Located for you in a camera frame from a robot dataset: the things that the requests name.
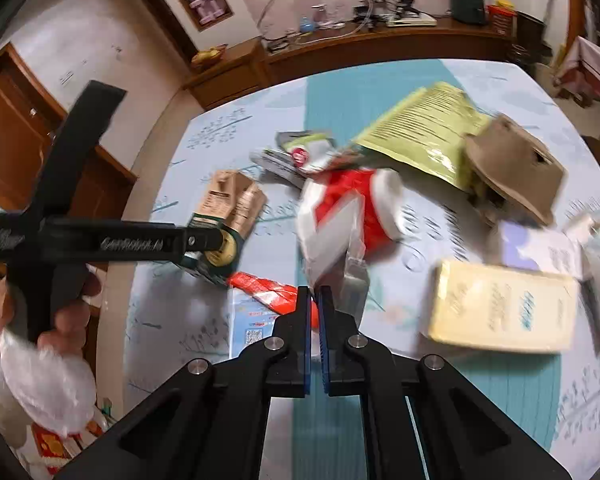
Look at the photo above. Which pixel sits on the brown and green carton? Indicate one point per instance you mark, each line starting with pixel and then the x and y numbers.
pixel 240 200

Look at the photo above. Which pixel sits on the long wooden sideboard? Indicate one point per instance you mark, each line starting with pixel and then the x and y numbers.
pixel 380 52

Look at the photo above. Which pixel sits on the red printed box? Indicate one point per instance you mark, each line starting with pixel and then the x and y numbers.
pixel 50 450

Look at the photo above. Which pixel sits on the yellow-green printed packet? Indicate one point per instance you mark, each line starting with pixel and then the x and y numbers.
pixel 420 130

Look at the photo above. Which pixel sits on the side table with white cloth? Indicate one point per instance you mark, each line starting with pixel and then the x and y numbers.
pixel 595 67

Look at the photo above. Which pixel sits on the black speaker box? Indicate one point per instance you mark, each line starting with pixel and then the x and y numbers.
pixel 530 35

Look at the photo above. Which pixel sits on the grey foil wrapper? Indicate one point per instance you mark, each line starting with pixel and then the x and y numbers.
pixel 275 165

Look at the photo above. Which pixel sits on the wall niche with pink ornaments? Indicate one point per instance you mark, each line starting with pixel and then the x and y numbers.
pixel 205 5

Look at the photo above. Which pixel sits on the brown wooden door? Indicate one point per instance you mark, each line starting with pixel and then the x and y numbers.
pixel 15 125

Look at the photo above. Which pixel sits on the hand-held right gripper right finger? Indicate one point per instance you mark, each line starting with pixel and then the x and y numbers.
pixel 325 345

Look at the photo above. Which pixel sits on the brown cardboard tray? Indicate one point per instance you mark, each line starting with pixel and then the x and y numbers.
pixel 515 170

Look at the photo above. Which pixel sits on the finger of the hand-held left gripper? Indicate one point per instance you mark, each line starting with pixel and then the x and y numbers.
pixel 200 241

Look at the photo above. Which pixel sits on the red plastic basket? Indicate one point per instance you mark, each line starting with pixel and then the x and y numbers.
pixel 500 20

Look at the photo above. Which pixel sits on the bunch of bananas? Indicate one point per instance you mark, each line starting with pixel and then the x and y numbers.
pixel 207 55

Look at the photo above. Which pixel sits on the person's left hand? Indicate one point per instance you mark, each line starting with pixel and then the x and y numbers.
pixel 70 317

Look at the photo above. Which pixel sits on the red and white plastic bag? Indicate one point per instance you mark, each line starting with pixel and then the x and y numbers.
pixel 345 195

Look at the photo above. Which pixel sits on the white and lavender box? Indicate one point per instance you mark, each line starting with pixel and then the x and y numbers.
pixel 530 247

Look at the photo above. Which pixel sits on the small blue bottle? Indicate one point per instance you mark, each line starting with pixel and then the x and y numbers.
pixel 306 25

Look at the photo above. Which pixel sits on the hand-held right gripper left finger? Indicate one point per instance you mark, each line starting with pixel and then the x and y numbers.
pixel 305 325

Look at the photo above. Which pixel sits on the light blue printed tablecloth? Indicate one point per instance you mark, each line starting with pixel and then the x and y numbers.
pixel 205 320

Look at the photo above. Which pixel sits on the cream yellow box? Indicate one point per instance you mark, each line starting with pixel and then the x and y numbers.
pixel 495 305

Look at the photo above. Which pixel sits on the white set-top device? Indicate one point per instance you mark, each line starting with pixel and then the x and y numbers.
pixel 410 20

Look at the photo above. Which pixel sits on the dark brown doorway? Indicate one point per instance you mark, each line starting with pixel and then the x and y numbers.
pixel 150 10

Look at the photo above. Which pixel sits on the red foil wrapper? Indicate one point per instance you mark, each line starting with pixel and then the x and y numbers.
pixel 257 287

